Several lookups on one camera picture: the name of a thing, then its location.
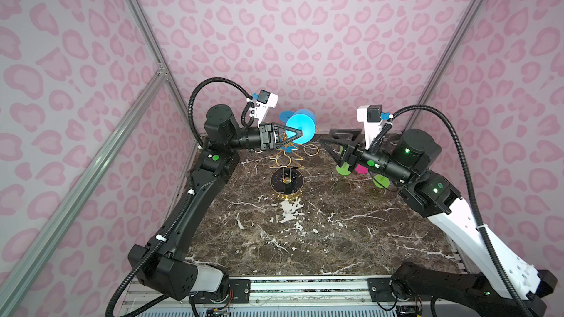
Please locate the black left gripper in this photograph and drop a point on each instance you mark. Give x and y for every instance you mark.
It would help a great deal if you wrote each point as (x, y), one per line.
(268, 136)

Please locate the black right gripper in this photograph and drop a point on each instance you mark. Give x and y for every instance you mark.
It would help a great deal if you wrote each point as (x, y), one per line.
(355, 153)

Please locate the blue wine glass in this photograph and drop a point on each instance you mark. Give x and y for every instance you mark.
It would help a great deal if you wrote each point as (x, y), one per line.
(285, 116)
(305, 121)

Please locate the green wine glass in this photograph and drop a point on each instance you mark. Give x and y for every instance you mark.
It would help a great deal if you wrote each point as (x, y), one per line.
(381, 182)
(343, 170)

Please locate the magenta wine glass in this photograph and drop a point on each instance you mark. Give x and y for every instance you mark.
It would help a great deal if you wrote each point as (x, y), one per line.
(361, 169)

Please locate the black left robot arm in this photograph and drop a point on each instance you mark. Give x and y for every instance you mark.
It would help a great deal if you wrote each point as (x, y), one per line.
(161, 263)

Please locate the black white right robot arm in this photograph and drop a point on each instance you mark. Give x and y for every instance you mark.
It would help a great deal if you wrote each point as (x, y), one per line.
(505, 285)

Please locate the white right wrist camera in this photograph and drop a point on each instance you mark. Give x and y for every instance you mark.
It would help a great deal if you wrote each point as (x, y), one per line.
(373, 119)

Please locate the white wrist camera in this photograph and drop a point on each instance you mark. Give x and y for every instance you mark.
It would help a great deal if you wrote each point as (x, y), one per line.
(373, 119)
(263, 102)

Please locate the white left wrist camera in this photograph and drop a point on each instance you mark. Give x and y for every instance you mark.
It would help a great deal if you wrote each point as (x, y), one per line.
(263, 102)

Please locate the gold wire glass rack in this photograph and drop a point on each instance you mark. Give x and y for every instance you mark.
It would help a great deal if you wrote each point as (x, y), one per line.
(287, 179)

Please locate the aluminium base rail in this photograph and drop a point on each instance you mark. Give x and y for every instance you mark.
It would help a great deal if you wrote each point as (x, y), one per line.
(326, 295)

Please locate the aluminium frame right post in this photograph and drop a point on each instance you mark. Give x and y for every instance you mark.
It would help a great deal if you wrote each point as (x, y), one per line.
(462, 28)

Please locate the aluminium frame post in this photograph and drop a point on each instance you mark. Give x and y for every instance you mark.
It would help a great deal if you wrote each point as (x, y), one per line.
(462, 28)
(150, 38)

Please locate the aluminium frame left post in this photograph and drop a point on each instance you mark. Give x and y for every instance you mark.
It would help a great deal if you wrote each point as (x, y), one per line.
(150, 38)

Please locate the aluminium frame left diagonal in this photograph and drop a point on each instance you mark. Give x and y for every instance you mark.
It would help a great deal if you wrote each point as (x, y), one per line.
(22, 278)

